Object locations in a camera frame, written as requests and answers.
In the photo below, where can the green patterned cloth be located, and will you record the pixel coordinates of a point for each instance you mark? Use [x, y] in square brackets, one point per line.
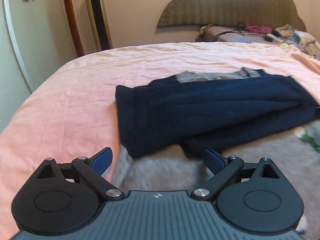
[308, 140]

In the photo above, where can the gold tower fan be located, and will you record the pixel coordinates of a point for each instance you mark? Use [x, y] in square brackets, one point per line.
[98, 15]

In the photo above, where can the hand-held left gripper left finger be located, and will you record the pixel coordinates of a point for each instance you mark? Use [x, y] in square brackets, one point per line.
[102, 160]

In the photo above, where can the flower-print sliding wardrobe door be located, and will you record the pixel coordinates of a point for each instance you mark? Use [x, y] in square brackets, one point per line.
[30, 30]

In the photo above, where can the brown wooden door frame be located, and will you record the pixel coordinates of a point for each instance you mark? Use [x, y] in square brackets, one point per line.
[72, 17]

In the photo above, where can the magenta cloth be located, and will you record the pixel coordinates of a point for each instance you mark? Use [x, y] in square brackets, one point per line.
[256, 28]

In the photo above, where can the cream patterned blanket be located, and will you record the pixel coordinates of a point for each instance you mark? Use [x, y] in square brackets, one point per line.
[300, 38]

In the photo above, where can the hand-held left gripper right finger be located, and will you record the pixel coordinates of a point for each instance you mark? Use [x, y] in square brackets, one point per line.
[212, 160]

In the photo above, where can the pink bed sheet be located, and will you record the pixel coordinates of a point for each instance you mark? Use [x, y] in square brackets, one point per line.
[70, 97]

